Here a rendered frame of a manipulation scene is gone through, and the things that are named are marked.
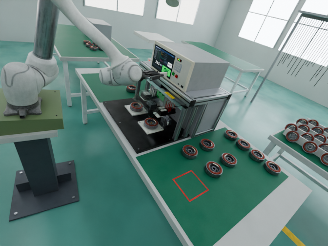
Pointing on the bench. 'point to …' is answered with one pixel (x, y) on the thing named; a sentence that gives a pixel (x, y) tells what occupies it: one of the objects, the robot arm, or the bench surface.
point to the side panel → (209, 117)
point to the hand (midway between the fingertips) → (162, 74)
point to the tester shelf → (219, 94)
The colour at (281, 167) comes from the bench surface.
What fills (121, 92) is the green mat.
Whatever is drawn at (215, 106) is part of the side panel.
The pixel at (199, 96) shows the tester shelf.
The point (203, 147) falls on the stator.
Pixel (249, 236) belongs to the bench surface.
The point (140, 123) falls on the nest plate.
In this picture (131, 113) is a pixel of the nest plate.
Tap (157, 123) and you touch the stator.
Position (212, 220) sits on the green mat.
